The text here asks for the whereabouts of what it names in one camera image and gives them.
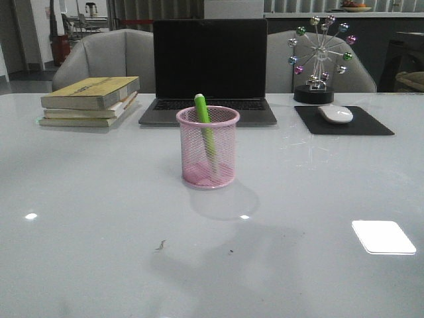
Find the green highlighter pen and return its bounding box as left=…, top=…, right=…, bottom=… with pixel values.
left=194, top=93, right=219, bottom=176

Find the pink mesh pen holder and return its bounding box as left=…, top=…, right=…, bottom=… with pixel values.
left=176, top=106, right=240, bottom=189

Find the grey open laptop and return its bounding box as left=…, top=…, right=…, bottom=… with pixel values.
left=138, top=19, right=277, bottom=127

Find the middle white book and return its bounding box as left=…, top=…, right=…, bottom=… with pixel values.
left=44, top=92, right=138, bottom=119

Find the yellow top book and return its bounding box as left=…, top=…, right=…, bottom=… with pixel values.
left=41, top=76, right=140, bottom=110

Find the yellow book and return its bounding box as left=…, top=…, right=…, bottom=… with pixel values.
left=41, top=76, right=140, bottom=110
left=38, top=100, right=135, bottom=127

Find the white computer mouse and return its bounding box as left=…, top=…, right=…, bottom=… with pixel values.
left=317, top=105, right=353, bottom=124

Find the grey left armchair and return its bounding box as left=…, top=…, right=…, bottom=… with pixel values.
left=52, top=28, right=156, bottom=93

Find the grey armchair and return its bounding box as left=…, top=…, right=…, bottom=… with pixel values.
left=52, top=28, right=156, bottom=93
left=266, top=30, right=377, bottom=93

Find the grey right armchair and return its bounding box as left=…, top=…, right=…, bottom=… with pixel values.
left=266, top=30, right=377, bottom=93

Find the ferris wheel desk toy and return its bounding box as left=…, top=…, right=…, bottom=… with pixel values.
left=286, top=15, right=353, bottom=104

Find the black mouse pad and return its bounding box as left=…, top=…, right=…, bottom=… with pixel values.
left=295, top=106, right=395, bottom=136

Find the bottom yellow book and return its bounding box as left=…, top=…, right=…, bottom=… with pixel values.
left=38, top=100, right=135, bottom=127

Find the red trash bin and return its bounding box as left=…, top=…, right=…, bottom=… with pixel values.
left=51, top=34, right=70, bottom=66

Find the person in background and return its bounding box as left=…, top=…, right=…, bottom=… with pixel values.
left=49, top=0, right=58, bottom=42

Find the fruit bowl on counter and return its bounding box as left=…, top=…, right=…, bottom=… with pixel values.
left=341, top=0, right=371, bottom=13

